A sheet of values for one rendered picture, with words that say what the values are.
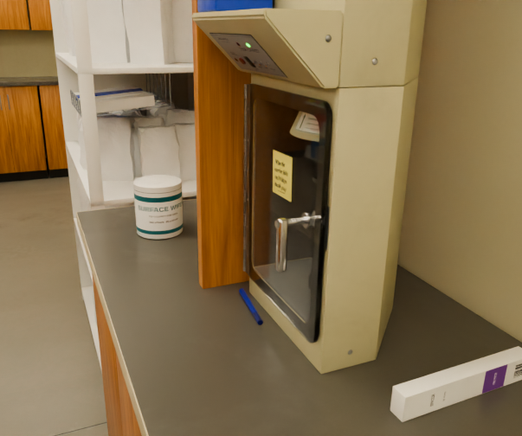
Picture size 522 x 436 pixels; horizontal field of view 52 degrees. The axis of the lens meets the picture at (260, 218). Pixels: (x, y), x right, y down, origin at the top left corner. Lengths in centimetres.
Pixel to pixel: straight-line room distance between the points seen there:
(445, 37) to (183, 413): 91
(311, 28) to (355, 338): 51
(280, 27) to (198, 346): 57
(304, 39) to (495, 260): 65
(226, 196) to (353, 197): 39
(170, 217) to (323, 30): 84
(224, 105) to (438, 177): 51
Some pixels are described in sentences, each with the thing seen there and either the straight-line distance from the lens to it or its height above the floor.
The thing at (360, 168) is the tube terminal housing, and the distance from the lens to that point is 81.
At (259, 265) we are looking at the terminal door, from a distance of 106.
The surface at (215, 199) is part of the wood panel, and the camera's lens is 112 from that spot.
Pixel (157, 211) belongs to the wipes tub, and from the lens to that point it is 144.
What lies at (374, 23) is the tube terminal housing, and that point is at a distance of 78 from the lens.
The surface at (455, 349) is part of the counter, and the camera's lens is 106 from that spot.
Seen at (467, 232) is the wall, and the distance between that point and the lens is 121.
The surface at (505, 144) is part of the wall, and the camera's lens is 112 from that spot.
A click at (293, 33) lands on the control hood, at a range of 72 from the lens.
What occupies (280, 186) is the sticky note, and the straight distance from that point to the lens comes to 92.
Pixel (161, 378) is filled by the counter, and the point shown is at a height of 94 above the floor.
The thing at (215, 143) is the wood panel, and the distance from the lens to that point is 109.
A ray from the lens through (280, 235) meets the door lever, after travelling 83.
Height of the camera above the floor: 149
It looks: 20 degrees down
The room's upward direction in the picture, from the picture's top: 1 degrees clockwise
